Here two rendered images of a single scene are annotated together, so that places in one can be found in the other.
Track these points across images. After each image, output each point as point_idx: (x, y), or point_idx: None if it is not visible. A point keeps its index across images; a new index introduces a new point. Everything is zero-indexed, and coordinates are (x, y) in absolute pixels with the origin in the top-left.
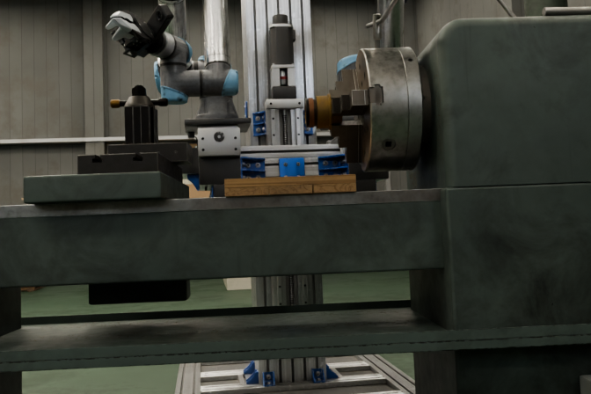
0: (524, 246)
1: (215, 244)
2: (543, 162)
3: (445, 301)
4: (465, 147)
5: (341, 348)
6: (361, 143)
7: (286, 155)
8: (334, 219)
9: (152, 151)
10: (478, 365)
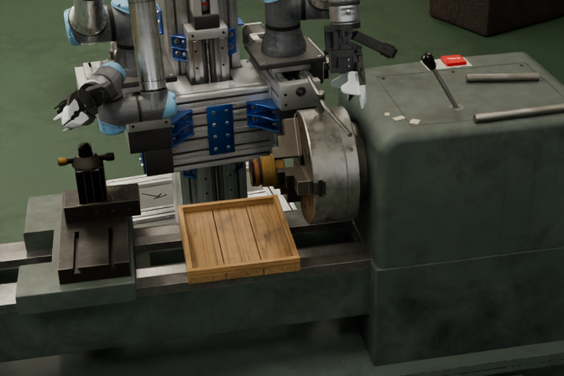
0: (434, 305)
1: (181, 315)
2: (457, 244)
3: (368, 334)
4: (394, 239)
5: None
6: None
7: (213, 102)
8: (281, 289)
9: (107, 210)
10: None
